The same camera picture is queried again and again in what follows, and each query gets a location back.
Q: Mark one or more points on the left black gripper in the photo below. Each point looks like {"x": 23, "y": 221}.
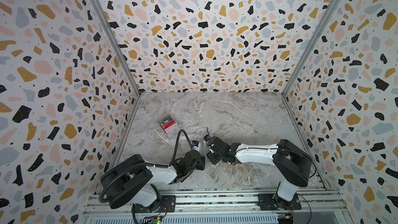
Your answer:
{"x": 202, "y": 160}

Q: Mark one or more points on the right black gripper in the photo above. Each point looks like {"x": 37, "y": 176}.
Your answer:
{"x": 216, "y": 149}

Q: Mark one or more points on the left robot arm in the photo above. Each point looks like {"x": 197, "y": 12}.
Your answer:
{"x": 134, "y": 180}

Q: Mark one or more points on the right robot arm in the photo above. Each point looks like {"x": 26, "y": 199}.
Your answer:
{"x": 293, "y": 163}

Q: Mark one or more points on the clear acrylic card box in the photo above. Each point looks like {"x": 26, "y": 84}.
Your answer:
{"x": 173, "y": 130}

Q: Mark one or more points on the red card in box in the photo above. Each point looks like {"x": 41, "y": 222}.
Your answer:
{"x": 168, "y": 125}

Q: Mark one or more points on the black VIP card in box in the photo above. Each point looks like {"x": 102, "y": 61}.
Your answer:
{"x": 165, "y": 119}

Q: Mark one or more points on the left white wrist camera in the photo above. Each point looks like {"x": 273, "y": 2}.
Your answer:
{"x": 196, "y": 145}

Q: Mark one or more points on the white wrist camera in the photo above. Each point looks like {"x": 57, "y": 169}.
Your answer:
{"x": 206, "y": 139}
{"x": 196, "y": 145}

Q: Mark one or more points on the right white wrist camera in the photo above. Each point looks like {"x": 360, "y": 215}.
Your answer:
{"x": 206, "y": 139}

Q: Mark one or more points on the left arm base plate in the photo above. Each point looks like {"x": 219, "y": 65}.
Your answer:
{"x": 164, "y": 204}

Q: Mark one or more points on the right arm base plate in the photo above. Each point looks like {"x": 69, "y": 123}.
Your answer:
{"x": 269, "y": 202}

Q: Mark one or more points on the aluminium front rail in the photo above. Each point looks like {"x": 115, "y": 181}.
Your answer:
{"x": 226, "y": 201}

